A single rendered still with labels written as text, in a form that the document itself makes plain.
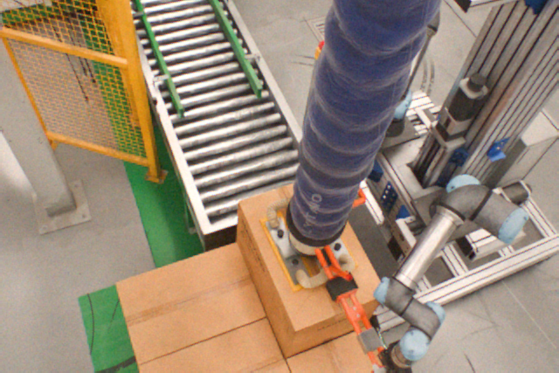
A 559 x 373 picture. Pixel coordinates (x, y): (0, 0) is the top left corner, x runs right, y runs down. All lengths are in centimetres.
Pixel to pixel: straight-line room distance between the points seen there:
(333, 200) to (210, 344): 104
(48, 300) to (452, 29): 356
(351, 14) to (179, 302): 174
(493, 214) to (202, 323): 138
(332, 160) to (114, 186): 221
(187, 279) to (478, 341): 168
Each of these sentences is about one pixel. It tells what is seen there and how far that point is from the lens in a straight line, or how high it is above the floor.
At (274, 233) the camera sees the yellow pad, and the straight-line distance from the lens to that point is 225.
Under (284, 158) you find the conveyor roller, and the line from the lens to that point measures 295.
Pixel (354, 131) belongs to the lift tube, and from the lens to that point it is 144.
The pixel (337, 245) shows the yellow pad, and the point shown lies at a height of 99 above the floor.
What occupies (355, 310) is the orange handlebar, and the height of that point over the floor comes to 109.
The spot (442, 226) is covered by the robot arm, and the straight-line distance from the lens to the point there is 176.
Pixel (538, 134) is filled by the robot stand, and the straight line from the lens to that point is 254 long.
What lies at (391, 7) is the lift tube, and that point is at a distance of 114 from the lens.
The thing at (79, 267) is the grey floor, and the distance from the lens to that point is 334.
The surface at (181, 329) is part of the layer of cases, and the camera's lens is 255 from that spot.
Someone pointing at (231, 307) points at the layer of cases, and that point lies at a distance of 257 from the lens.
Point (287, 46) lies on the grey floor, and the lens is 428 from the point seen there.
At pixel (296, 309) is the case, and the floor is 95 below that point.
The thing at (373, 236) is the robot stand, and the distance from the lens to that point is 319.
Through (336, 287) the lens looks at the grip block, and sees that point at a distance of 206.
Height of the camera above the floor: 298
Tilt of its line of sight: 57 degrees down
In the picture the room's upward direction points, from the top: 8 degrees clockwise
